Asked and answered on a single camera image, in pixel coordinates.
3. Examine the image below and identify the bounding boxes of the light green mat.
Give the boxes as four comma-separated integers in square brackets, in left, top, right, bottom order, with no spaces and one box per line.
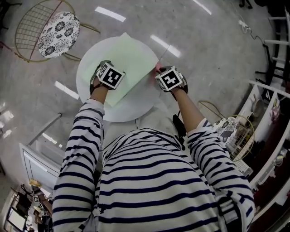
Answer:
[79,32,160,107]

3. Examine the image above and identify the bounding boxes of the white shelf unit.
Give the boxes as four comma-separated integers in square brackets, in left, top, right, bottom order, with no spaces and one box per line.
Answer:
[237,79,290,219]

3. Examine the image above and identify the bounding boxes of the grey frying pan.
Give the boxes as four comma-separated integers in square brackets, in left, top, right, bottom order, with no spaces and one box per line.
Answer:
[251,94,265,119]

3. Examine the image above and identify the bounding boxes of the black belt pack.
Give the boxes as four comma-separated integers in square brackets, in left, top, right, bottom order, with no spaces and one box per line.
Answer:
[172,110,188,150]

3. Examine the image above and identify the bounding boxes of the black office chair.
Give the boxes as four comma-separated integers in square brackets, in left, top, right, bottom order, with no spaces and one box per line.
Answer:
[239,0,254,10]

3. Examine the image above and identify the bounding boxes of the round white table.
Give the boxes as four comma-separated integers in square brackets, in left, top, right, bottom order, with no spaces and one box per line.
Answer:
[76,36,162,123]

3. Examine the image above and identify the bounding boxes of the person's right forearm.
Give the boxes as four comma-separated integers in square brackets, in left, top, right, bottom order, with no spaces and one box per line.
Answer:
[172,89,206,135]

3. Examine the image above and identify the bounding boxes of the white rectangular desk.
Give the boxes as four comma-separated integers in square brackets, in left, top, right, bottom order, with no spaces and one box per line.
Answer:
[19,112,64,193]

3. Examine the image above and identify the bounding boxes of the gold wire chair floral cushion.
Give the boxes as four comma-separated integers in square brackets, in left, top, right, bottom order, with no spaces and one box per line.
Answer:
[14,0,102,63]
[197,100,256,163]

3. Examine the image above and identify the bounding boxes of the white long desk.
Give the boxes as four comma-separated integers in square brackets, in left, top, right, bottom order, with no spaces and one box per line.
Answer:
[262,15,290,68]

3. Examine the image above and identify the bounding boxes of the person's striped shirt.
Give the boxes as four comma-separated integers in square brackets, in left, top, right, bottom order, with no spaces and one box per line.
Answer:
[51,98,256,232]

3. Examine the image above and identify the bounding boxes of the grey harness strap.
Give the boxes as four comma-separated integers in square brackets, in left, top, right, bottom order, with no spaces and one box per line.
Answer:
[216,196,243,232]

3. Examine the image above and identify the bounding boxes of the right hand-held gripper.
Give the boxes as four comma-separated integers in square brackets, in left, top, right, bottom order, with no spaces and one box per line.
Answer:
[155,65,189,101]

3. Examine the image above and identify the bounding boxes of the pink white plastic bag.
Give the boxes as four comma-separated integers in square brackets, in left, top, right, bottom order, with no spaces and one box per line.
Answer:
[271,98,282,123]

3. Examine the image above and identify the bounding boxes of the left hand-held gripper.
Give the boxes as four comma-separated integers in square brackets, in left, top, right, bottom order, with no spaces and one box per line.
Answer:
[89,59,126,97]

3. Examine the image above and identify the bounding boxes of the person's cream trousers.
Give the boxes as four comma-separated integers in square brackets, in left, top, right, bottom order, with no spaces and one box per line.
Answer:
[135,104,181,136]

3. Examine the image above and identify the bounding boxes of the white power strip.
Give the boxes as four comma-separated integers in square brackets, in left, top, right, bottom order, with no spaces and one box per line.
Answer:
[237,19,252,34]

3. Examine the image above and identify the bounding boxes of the person's left forearm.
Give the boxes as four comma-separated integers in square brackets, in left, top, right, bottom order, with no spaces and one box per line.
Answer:
[89,85,112,106]

